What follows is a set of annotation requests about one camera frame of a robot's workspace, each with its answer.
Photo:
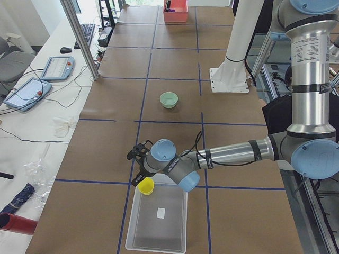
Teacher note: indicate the seated person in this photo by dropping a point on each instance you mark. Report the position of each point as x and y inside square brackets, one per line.
[278, 114]

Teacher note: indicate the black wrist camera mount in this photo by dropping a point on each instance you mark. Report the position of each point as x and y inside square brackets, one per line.
[139, 151]

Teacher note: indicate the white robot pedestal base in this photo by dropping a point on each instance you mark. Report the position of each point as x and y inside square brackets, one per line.
[230, 76]

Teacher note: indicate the folded dark blue umbrella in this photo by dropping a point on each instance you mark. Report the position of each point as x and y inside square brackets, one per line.
[20, 199]

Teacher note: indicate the black computer mouse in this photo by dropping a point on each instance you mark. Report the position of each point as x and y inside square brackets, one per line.
[65, 50]

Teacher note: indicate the crumpled clear plastic wrap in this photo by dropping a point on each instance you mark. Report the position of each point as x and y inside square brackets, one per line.
[41, 180]

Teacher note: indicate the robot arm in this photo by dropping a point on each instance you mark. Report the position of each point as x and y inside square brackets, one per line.
[308, 144]

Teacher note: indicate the clear plastic storage box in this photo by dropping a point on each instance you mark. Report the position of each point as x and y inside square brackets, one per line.
[158, 221]

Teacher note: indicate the red cylinder bottle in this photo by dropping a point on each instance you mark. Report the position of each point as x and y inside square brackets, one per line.
[14, 223]

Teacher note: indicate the lower teach pendant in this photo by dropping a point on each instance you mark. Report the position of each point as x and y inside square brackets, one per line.
[28, 94]

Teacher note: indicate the pink plastic bin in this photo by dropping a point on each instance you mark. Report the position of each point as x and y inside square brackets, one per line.
[181, 14]

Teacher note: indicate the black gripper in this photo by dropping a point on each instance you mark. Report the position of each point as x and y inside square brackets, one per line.
[143, 172]

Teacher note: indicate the crumpled white tissue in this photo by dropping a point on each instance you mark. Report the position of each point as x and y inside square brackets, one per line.
[62, 126]

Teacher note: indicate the upper teach pendant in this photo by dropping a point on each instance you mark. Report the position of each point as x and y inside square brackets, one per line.
[58, 68]

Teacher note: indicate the grey office chair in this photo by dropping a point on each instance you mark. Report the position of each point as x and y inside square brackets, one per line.
[14, 63]

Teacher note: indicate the aluminium frame post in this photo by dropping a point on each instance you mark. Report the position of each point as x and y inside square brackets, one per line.
[77, 31]

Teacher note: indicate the mint green bowl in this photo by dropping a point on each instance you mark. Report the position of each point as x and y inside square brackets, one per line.
[169, 99]

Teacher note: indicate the black keyboard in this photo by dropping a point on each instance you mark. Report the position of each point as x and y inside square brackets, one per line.
[88, 30]

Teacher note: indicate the teach pendant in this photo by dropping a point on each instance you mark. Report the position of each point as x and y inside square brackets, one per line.
[58, 68]
[28, 94]

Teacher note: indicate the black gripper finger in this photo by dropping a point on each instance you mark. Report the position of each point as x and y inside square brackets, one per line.
[167, 6]

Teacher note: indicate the yellow plastic cup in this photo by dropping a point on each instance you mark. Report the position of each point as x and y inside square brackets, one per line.
[146, 186]

